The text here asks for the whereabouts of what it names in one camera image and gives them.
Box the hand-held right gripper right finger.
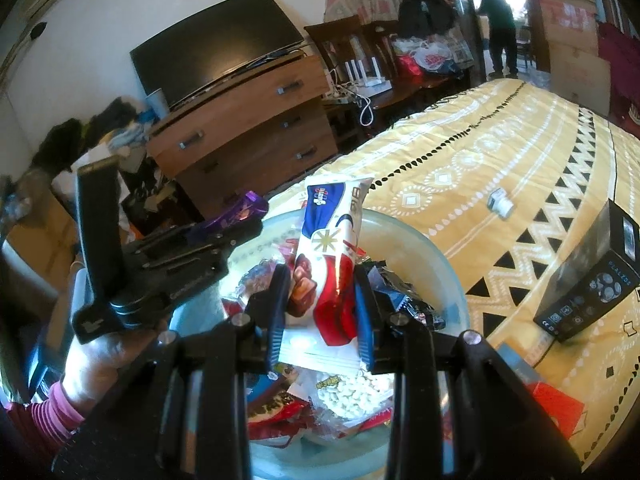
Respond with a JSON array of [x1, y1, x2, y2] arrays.
[[352, 264, 584, 480]]

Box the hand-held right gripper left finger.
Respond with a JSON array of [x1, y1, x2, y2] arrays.
[[52, 263, 293, 480]]

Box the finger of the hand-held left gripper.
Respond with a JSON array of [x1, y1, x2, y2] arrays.
[[192, 217, 266, 261]]

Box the shiny purple snack packet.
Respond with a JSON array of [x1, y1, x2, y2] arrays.
[[197, 191, 269, 242]]

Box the white red blue snack packet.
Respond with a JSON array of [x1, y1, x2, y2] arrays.
[[286, 174, 377, 348]]

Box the pile of mixed snack packets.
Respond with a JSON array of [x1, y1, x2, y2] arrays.
[[220, 240, 448, 448]]

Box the clear glass bowl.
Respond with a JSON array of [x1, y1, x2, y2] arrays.
[[169, 207, 472, 480]]

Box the person's left forearm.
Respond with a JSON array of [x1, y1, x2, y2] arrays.
[[0, 379, 88, 461]]

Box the person's left hand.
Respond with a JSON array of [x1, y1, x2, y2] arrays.
[[59, 317, 173, 413]]

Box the wooden chest of drawers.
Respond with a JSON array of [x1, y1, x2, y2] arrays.
[[145, 52, 342, 222]]

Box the heap of dark clothes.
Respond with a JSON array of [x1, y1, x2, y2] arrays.
[[30, 97, 157, 187]]

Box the blue cup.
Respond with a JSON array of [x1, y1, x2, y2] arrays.
[[145, 87, 172, 119]]

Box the blue booklet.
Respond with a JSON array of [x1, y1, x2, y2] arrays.
[[496, 342, 547, 387]]

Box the white power strip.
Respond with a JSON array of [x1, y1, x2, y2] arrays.
[[322, 85, 362, 107]]

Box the black flat television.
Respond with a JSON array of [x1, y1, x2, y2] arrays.
[[129, 0, 307, 111]]

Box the white router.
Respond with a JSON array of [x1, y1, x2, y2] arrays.
[[344, 57, 394, 100]]

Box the red and yellow carton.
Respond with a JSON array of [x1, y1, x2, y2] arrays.
[[522, 381, 587, 442]]

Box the dark wooden chair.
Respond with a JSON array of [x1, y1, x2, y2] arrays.
[[304, 15, 401, 88]]

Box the yellow patterned bedspread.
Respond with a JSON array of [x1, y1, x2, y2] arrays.
[[262, 77, 640, 472]]

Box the dark wooden table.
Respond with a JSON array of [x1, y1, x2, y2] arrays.
[[325, 74, 472, 153]]

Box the tall black carton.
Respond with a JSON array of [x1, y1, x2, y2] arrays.
[[532, 199, 640, 344]]

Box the plastic shopping bags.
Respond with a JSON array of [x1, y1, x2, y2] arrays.
[[392, 37, 474, 79]]

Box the black jacket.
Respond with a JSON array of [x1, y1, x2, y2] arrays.
[[397, 0, 457, 42]]

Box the stack of cardboard boxes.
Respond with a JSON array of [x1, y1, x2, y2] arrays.
[[531, 0, 614, 117]]

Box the maroon garment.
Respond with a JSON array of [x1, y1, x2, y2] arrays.
[[597, 22, 640, 137]]

